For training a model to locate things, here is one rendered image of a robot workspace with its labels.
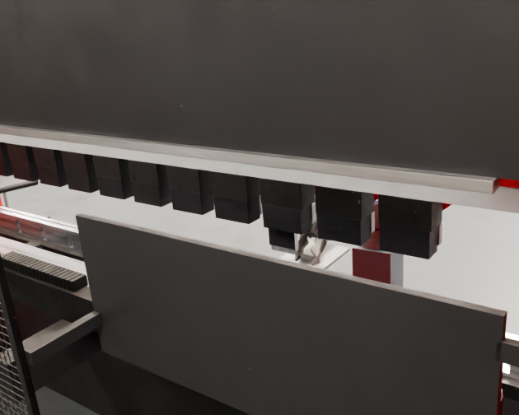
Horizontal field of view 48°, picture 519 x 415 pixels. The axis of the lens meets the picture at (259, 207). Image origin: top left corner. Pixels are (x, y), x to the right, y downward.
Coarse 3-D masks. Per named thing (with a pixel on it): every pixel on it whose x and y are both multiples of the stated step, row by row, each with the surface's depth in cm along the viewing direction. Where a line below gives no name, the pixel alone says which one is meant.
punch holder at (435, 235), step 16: (384, 208) 158; (400, 208) 155; (416, 208) 153; (432, 208) 151; (384, 224) 160; (400, 224) 157; (416, 224) 154; (432, 224) 153; (384, 240) 162; (400, 240) 158; (416, 240) 156; (432, 240) 156; (416, 256) 157
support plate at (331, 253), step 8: (312, 240) 217; (328, 248) 209; (336, 248) 209; (344, 248) 208; (288, 256) 205; (320, 256) 203; (328, 256) 203; (336, 256) 202; (320, 264) 197; (328, 264) 197
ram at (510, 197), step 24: (24, 144) 252; (48, 144) 242; (72, 144) 232; (192, 168) 197; (216, 168) 190; (240, 168) 184; (264, 168) 178; (384, 192) 157; (408, 192) 153; (432, 192) 148; (456, 192) 145; (504, 192) 138
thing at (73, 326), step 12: (96, 312) 170; (72, 324) 164; (84, 324) 165; (96, 324) 169; (60, 336) 159; (72, 336) 162; (36, 348) 154; (48, 348) 156; (60, 348) 160; (504, 348) 98; (516, 348) 97; (36, 360) 154; (504, 360) 99; (516, 360) 98
